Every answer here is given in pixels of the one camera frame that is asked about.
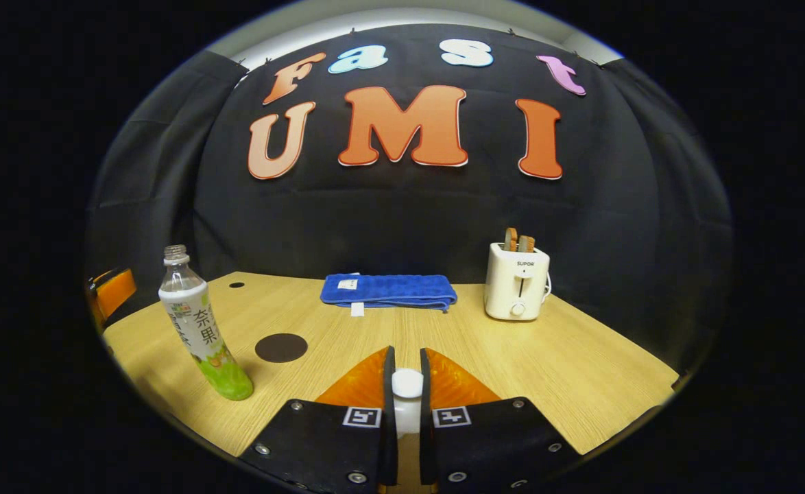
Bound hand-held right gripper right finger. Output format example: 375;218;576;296
420;348;581;493

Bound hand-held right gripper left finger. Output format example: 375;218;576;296
238;345;398;494

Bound clear water bottle green label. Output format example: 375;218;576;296
158;245;254;401

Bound black backdrop cloth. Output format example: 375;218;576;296
86;24;734;375

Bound cream toaster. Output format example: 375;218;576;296
483;242;551;322

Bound blue folded towel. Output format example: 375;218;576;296
320;273;458;318

